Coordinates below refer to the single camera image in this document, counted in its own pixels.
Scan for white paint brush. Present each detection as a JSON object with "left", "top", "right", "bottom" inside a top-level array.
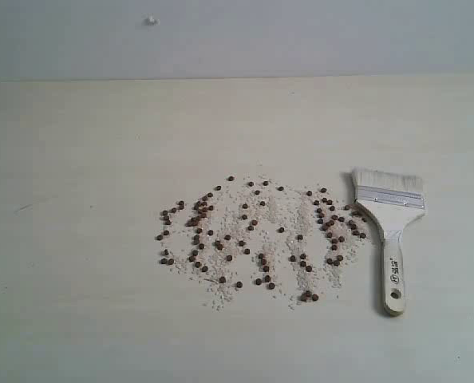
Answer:
[{"left": 352, "top": 168, "right": 425, "bottom": 316}]

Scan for scattered rice and brown pellets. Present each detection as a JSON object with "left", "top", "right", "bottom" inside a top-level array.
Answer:
[{"left": 155, "top": 176, "right": 373, "bottom": 310}]

